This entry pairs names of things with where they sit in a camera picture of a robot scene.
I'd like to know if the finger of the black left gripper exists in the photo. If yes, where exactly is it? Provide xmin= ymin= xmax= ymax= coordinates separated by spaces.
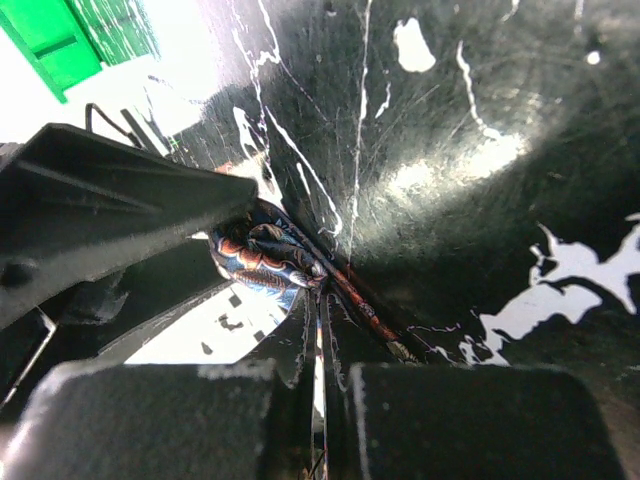
xmin=1 ymin=124 xmax=258 ymax=327

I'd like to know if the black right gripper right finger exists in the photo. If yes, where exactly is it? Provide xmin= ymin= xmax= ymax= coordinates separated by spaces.
xmin=327 ymin=364 xmax=625 ymax=479

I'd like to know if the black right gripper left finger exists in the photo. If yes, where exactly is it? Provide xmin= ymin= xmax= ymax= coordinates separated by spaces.
xmin=3 ymin=360 xmax=312 ymax=479

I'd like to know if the navy floral tie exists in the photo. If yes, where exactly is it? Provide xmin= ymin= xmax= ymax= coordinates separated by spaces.
xmin=207 ymin=199 xmax=419 ymax=364

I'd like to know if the green plastic tie bin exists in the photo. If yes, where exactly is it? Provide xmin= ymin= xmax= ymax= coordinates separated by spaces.
xmin=1 ymin=0 xmax=158 ymax=104

